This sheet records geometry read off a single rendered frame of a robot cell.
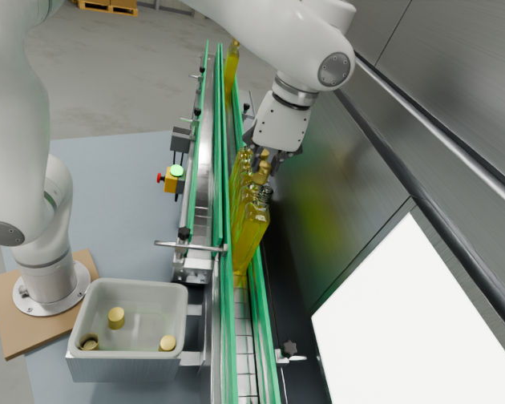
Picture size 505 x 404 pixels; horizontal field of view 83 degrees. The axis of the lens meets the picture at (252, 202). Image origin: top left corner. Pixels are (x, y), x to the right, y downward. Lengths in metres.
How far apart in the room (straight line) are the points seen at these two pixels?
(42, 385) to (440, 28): 1.10
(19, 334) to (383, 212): 0.92
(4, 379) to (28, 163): 1.32
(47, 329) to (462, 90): 1.03
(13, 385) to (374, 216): 1.66
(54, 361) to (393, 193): 0.90
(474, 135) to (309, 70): 0.22
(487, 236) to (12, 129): 0.67
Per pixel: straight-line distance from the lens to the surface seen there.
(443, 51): 0.53
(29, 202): 0.67
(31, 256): 0.84
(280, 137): 0.57
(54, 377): 0.98
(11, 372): 1.83
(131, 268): 1.09
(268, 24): 0.42
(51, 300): 1.01
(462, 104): 0.47
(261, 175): 0.63
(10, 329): 1.02
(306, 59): 0.42
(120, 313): 0.76
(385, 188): 0.47
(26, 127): 0.61
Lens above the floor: 1.66
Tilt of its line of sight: 39 degrees down
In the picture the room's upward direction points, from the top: 22 degrees clockwise
